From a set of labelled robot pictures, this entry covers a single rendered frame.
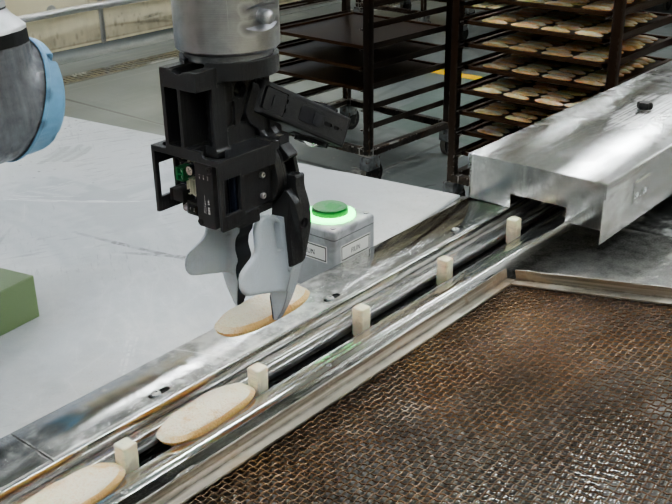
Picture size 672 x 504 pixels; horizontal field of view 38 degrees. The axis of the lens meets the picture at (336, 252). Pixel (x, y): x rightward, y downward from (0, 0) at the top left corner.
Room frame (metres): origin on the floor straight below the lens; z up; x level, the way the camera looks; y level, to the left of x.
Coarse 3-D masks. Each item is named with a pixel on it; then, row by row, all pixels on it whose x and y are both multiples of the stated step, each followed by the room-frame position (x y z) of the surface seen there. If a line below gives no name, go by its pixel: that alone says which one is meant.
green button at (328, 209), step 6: (318, 204) 0.99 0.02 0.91; (324, 204) 0.99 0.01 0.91; (330, 204) 0.99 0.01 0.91; (336, 204) 0.99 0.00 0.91; (342, 204) 0.99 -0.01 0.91; (312, 210) 0.98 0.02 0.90; (318, 210) 0.97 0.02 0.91; (324, 210) 0.97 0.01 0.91; (330, 210) 0.97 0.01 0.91; (336, 210) 0.97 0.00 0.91; (342, 210) 0.97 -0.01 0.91; (318, 216) 0.97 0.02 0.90; (324, 216) 0.96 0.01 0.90; (330, 216) 0.96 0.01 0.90; (336, 216) 0.96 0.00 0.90; (342, 216) 0.97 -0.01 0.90
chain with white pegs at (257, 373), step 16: (560, 208) 1.13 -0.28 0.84; (512, 224) 1.02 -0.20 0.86; (512, 240) 1.02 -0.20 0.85; (448, 256) 0.93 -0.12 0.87; (448, 272) 0.92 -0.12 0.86; (432, 288) 0.91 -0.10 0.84; (352, 320) 0.81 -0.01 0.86; (368, 320) 0.81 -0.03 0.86; (352, 336) 0.81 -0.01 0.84; (256, 368) 0.70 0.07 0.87; (256, 384) 0.70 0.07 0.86; (272, 384) 0.73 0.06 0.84; (128, 448) 0.59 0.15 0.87; (128, 464) 0.59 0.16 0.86
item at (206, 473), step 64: (448, 320) 0.74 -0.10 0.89; (512, 320) 0.73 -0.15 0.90; (576, 320) 0.72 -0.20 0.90; (384, 384) 0.64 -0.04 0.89; (448, 384) 0.63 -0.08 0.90; (512, 384) 0.61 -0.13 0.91; (576, 384) 0.60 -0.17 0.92; (640, 384) 0.59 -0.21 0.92; (256, 448) 0.56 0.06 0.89; (448, 448) 0.53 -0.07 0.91; (512, 448) 0.52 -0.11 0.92; (576, 448) 0.51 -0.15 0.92; (640, 448) 0.50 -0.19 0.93
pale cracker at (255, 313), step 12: (300, 288) 0.73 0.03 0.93; (252, 300) 0.71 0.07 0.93; (264, 300) 0.71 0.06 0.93; (300, 300) 0.72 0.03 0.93; (228, 312) 0.69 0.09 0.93; (240, 312) 0.69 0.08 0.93; (252, 312) 0.69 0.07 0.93; (264, 312) 0.69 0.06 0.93; (288, 312) 0.70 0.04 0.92; (216, 324) 0.68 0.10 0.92; (228, 324) 0.67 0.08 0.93; (240, 324) 0.67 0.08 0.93; (252, 324) 0.68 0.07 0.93; (264, 324) 0.68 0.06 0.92; (228, 336) 0.67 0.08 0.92
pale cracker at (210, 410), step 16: (240, 384) 0.70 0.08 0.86; (208, 400) 0.67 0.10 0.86; (224, 400) 0.67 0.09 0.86; (240, 400) 0.68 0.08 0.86; (176, 416) 0.65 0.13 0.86; (192, 416) 0.65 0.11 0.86; (208, 416) 0.65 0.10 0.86; (224, 416) 0.66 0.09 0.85; (160, 432) 0.64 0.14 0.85; (176, 432) 0.63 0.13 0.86; (192, 432) 0.63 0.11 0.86
